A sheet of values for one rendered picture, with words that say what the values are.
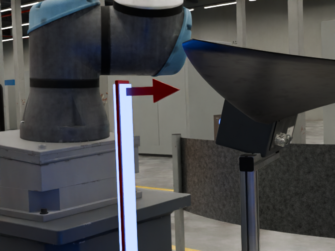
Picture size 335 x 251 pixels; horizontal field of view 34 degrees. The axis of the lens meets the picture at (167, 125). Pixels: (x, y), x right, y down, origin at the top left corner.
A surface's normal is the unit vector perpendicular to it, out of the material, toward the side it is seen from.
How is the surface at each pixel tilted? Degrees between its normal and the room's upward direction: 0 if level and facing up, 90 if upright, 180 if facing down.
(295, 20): 90
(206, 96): 90
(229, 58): 165
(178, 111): 90
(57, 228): 0
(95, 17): 57
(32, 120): 74
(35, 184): 90
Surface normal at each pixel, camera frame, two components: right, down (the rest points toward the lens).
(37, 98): -0.53, -0.21
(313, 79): -0.05, 0.99
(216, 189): -0.82, 0.06
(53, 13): -0.11, 0.07
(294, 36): -0.64, 0.07
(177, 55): 0.18, 0.48
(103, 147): 0.79, 0.09
